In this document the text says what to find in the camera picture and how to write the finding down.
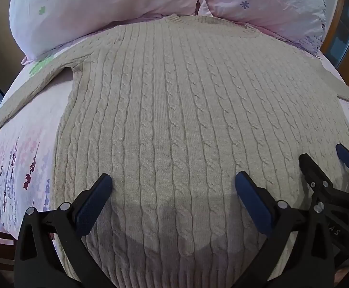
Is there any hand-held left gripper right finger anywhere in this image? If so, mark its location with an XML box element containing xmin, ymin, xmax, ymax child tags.
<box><xmin>234</xmin><ymin>171</ymin><xmax>337</xmax><ymax>288</ymax></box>

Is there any beige cable knit sweater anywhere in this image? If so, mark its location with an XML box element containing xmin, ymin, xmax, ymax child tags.
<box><xmin>0</xmin><ymin>14</ymin><xmax>349</xmax><ymax>288</ymax></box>

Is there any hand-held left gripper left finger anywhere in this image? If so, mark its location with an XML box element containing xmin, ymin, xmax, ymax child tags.
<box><xmin>14</xmin><ymin>173</ymin><xmax>113</xmax><ymax>288</ymax></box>

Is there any pink floral bed sheet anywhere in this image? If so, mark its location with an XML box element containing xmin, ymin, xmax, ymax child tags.
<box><xmin>0</xmin><ymin>12</ymin><xmax>349</xmax><ymax>248</ymax></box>

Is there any wooden cabinet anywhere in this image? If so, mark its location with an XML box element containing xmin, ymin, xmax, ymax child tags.
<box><xmin>319</xmin><ymin>0</ymin><xmax>349</xmax><ymax>91</ymax></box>

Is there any floral white pillow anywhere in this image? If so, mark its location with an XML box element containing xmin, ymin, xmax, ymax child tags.
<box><xmin>9</xmin><ymin>0</ymin><xmax>204</xmax><ymax>60</ymax></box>
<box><xmin>197</xmin><ymin>0</ymin><xmax>327</xmax><ymax>56</ymax></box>

